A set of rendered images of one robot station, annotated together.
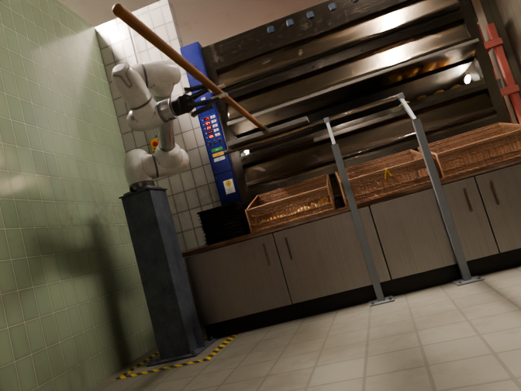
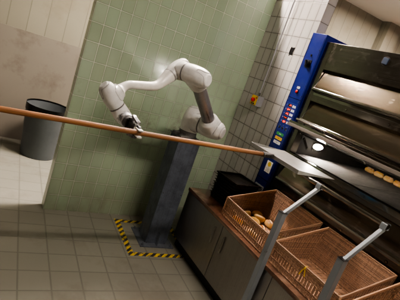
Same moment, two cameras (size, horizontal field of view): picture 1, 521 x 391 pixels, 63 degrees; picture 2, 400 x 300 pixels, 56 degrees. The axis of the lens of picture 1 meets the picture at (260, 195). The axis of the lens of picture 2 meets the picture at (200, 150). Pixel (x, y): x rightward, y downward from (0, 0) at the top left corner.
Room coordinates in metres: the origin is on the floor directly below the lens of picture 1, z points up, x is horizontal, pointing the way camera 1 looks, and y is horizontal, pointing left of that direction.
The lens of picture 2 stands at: (0.57, -1.67, 1.65)
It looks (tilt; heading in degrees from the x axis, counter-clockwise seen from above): 13 degrees down; 46
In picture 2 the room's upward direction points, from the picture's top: 19 degrees clockwise
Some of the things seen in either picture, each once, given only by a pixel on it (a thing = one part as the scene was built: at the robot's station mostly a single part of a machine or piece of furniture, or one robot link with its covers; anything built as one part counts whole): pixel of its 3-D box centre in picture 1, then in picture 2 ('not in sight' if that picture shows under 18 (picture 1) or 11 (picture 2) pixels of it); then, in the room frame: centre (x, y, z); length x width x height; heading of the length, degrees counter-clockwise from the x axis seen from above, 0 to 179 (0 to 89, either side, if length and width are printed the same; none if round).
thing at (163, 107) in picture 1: (168, 109); (127, 120); (1.77, 0.28, 1.16); 0.09 x 0.06 x 0.09; 168
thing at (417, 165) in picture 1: (381, 175); (328, 267); (2.80, -0.79, 0.72); 0.56 x 0.49 x 0.28; 81
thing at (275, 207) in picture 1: (291, 202); (269, 217); (2.91, -0.19, 0.72); 0.56 x 0.49 x 0.28; 78
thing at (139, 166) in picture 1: (139, 167); (193, 118); (2.64, 0.69, 1.17); 0.18 x 0.16 x 0.22; 109
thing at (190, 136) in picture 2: (140, 188); (185, 133); (2.62, 0.70, 1.03); 0.22 x 0.18 x 0.06; 166
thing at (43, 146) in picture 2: not in sight; (43, 130); (2.15, 2.55, 0.30); 0.48 x 0.48 x 0.60
